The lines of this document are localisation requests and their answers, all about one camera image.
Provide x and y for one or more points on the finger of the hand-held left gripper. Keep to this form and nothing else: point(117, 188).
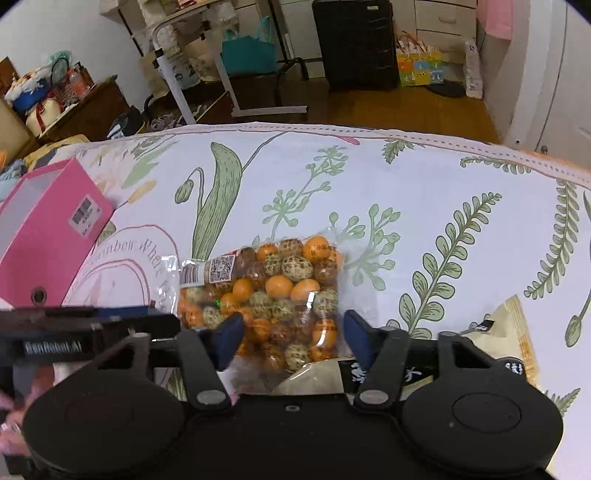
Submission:
point(127, 310)
point(157, 326)

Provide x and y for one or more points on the cream snack packet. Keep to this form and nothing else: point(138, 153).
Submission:
point(318, 376)
point(517, 337)

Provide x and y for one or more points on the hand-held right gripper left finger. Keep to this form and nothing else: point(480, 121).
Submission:
point(228, 341)

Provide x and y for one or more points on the white drawer unit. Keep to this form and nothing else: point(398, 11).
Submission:
point(445, 21)

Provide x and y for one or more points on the person's left hand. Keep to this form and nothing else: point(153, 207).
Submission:
point(9, 415)

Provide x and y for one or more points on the white plastic bag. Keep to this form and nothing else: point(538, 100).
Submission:
point(474, 69)

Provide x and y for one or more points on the black suitcase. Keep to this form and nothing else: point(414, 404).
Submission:
point(355, 41)

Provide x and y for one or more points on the blue round container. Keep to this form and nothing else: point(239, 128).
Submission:
point(30, 94)

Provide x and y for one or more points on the pink cardboard box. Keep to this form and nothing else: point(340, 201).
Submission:
point(41, 249)

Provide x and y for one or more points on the brown wooden cabinet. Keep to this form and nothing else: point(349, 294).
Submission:
point(97, 108)

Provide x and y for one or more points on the colourful gift bag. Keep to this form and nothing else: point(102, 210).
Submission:
point(420, 67)

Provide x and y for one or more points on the floral bed sheet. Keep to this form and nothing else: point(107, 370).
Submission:
point(415, 184)

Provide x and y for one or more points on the pink garment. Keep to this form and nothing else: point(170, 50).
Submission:
point(496, 18)

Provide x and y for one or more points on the clear bag of speckled balls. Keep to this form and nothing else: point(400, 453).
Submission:
point(277, 286)

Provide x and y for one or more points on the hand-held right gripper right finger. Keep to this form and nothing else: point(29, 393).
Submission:
point(358, 334)

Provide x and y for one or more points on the cream round bag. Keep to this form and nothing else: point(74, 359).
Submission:
point(44, 117)

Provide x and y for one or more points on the teal bag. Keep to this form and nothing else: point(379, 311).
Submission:
point(251, 53)

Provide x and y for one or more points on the brown paper bag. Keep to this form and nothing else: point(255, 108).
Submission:
point(171, 69)

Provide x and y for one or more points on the white side table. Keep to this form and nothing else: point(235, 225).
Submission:
point(180, 92)

